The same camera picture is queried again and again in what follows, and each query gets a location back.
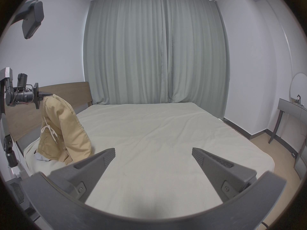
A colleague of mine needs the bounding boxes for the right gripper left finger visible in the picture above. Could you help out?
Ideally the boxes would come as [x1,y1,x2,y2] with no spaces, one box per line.
[51,148,116,203]

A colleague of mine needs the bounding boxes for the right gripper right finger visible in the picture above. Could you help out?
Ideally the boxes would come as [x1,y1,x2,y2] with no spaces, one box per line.
[192,148,257,203]

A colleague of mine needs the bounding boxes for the tan shorts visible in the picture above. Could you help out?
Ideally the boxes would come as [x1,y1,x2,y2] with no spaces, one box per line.
[36,94,94,165]

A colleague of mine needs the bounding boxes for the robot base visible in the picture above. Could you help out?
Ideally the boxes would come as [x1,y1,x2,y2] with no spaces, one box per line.
[5,165,41,222]

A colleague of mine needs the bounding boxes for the bed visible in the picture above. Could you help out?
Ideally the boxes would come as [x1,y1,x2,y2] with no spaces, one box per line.
[11,82,275,219]

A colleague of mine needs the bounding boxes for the white garment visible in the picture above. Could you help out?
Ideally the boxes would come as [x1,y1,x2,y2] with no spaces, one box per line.
[35,153,51,163]

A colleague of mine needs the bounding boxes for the grey dressing table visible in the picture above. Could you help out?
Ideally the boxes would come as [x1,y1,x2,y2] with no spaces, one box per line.
[268,98,307,160]

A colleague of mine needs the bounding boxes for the grey-green curtain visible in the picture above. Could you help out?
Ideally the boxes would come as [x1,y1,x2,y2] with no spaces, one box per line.
[82,0,231,119]

